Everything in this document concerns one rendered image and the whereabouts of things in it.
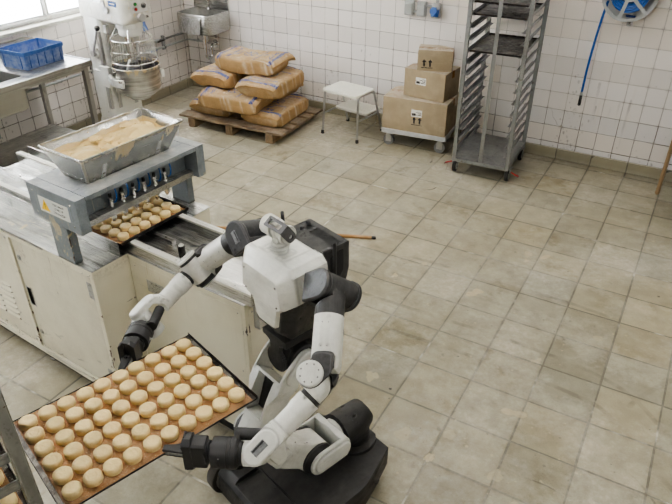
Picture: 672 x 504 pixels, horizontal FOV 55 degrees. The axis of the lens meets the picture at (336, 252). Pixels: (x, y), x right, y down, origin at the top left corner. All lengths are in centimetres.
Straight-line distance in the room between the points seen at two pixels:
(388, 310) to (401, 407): 79
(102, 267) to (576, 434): 232
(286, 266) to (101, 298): 123
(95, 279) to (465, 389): 189
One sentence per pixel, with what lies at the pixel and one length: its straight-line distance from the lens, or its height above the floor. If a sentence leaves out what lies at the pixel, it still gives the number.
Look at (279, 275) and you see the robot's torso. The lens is 197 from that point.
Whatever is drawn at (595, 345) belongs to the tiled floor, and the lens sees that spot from 394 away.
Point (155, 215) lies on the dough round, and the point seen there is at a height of 92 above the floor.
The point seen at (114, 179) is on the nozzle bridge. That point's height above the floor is 118.
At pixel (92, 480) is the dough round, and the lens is 188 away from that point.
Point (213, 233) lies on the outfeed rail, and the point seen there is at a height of 88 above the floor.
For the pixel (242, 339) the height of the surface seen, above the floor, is 66.
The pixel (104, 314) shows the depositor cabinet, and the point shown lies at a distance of 305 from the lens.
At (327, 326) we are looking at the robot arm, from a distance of 186.
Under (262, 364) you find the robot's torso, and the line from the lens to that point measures 237.
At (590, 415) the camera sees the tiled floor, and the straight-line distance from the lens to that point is 351.
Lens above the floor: 238
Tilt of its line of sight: 32 degrees down
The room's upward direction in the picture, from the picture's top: straight up
